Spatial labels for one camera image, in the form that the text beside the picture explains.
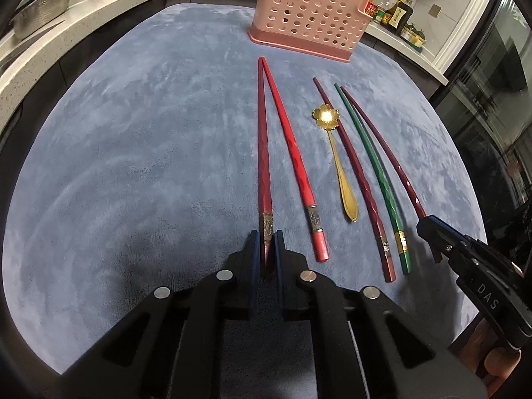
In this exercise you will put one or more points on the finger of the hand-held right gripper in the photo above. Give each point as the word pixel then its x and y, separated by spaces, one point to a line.
pixel 434 225
pixel 441 249

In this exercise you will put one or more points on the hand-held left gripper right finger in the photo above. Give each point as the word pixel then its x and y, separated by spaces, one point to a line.
pixel 279 266

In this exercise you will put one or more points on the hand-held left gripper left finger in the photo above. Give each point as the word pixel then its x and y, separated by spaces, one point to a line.
pixel 254 266

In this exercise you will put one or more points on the dark red chopstick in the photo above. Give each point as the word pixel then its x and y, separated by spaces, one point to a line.
pixel 411 191
pixel 384 246

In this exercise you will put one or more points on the green chopstick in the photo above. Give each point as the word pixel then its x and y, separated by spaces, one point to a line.
pixel 391 210

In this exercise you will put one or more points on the gold flower spoon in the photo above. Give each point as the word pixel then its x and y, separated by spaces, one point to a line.
pixel 326 116

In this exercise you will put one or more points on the pink perforated utensil holder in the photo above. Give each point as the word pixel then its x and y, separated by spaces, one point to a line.
pixel 299 8

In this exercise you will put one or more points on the person's right hand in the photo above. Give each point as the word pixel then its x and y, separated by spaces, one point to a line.
pixel 492 355

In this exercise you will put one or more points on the black-framed glass sliding door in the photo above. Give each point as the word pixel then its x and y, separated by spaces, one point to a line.
pixel 490 112

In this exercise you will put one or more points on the blue-grey fleece blanket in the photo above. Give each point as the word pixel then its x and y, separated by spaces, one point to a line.
pixel 145 153

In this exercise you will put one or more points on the green seasoning jar set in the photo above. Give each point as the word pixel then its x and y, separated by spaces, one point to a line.
pixel 414 39

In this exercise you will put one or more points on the dark soy sauce bottle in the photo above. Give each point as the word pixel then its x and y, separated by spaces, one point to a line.
pixel 401 18

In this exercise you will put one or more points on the clear plastic bottle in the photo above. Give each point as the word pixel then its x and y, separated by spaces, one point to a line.
pixel 387 4

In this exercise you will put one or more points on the white kitchen counter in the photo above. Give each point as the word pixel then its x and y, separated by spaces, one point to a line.
pixel 25 62

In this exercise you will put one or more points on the steel colander basin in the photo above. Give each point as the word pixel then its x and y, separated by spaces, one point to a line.
pixel 39 12

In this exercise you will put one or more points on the beige wall outlet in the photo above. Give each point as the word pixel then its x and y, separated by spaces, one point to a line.
pixel 435 10

